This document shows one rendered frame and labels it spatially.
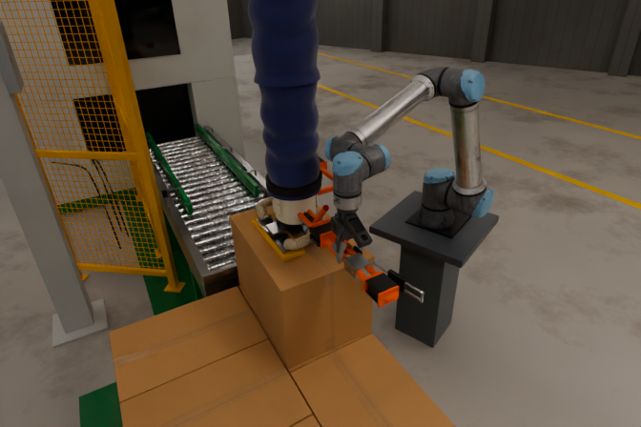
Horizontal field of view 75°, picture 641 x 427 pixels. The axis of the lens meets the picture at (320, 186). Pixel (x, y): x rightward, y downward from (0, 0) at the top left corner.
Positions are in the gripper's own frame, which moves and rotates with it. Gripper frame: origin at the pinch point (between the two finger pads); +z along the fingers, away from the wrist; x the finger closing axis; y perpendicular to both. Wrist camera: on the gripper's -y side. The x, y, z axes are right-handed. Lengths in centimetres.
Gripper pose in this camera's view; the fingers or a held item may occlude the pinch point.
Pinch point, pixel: (350, 257)
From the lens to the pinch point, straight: 145.5
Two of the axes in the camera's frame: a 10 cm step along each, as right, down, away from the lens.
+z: 0.3, 8.9, 4.6
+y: -4.8, -3.9, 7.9
